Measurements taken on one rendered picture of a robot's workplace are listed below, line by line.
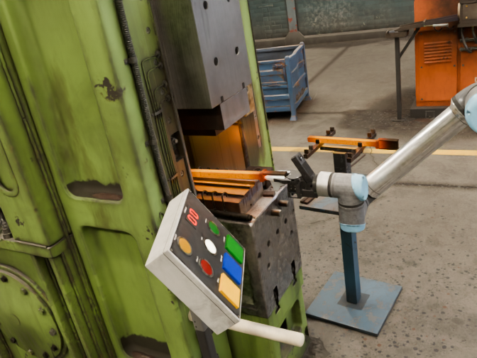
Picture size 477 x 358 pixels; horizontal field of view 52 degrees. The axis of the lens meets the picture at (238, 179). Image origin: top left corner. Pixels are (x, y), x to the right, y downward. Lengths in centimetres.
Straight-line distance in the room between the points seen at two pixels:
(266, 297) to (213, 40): 101
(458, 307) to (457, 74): 293
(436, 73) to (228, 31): 369
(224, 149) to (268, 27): 790
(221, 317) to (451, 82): 428
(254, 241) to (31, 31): 105
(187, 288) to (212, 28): 85
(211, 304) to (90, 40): 82
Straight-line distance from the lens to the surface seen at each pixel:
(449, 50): 519
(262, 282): 196
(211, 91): 165
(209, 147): 225
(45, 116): 182
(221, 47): 172
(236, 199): 186
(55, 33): 171
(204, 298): 129
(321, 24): 966
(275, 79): 560
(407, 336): 265
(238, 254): 151
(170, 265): 124
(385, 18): 938
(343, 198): 175
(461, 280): 301
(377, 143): 226
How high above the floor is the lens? 182
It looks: 24 degrees down
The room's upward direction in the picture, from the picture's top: 10 degrees counter-clockwise
